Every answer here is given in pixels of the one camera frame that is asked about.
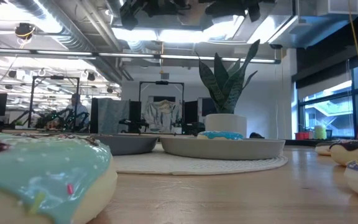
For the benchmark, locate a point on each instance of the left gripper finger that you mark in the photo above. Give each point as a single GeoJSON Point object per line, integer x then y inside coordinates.
{"type": "Point", "coordinates": [129, 15]}

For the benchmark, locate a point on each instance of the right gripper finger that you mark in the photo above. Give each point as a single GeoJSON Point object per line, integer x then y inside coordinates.
{"type": "Point", "coordinates": [256, 11]}

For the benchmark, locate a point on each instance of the blue iced donut white drizzle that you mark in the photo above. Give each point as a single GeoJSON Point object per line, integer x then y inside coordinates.
{"type": "Point", "coordinates": [221, 135]}

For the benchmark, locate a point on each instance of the mint iced donut chocolate drizzle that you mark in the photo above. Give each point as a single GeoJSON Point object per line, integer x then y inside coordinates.
{"type": "Point", "coordinates": [42, 168]}

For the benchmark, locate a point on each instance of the chocolate iced cream donut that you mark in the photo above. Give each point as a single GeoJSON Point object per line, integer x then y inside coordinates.
{"type": "Point", "coordinates": [356, 155]}

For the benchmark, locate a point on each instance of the black background robot arm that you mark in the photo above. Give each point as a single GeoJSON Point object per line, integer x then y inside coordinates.
{"type": "Point", "coordinates": [54, 119]}
{"type": "Point", "coordinates": [134, 124]}

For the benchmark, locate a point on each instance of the long linear light bar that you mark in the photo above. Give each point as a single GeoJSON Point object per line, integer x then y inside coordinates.
{"type": "Point", "coordinates": [182, 57]}

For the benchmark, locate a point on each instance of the green snake plant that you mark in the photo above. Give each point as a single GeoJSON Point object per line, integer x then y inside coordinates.
{"type": "Point", "coordinates": [225, 93]}

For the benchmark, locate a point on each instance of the grey partition panel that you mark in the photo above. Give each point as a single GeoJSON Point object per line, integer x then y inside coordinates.
{"type": "Point", "coordinates": [110, 115]}

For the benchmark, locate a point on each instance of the white framed monitor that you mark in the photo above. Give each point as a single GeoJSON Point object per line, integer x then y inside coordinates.
{"type": "Point", "coordinates": [208, 107]}

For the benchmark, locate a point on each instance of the white crumpled cloth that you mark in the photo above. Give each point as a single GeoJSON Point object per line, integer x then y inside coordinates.
{"type": "Point", "coordinates": [162, 115]}

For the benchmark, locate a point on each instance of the black round ceiling device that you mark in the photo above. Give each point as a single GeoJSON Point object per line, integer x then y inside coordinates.
{"type": "Point", "coordinates": [25, 31]}

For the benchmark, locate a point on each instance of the person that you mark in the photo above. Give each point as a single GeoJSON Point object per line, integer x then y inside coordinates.
{"type": "Point", "coordinates": [79, 110]}

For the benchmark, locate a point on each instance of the white plant pot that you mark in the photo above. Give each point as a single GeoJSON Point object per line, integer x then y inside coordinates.
{"type": "Point", "coordinates": [225, 124]}

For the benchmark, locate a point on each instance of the small black object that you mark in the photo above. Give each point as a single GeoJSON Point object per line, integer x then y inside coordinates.
{"type": "Point", "coordinates": [256, 136]}

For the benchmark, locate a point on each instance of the dark grey round plate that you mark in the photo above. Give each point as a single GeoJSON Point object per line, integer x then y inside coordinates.
{"type": "Point", "coordinates": [129, 145]}

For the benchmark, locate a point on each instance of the red container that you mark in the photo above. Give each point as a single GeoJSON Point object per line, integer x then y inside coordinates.
{"type": "Point", "coordinates": [302, 136]}

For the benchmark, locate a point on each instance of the yellow-green container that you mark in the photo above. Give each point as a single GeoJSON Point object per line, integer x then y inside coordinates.
{"type": "Point", "coordinates": [320, 132]}

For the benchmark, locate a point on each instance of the light grey round plate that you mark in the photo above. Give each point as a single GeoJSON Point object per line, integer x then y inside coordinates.
{"type": "Point", "coordinates": [222, 149]}

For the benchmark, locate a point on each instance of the white woven round placemat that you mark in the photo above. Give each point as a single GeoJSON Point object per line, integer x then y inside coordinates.
{"type": "Point", "coordinates": [182, 166]}

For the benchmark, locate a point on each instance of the black security camera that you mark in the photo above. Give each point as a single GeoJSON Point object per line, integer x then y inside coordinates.
{"type": "Point", "coordinates": [276, 46]}

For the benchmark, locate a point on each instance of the small grey wall sign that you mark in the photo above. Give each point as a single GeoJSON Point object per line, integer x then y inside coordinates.
{"type": "Point", "coordinates": [164, 76]}

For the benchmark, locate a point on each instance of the black metal frame rig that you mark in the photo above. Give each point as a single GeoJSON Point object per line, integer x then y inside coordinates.
{"type": "Point", "coordinates": [162, 82]}
{"type": "Point", "coordinates": [56, 77]}

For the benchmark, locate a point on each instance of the black window frame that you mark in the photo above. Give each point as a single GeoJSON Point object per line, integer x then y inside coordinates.
{"type": "Point", "coordinates": [356, 105]}

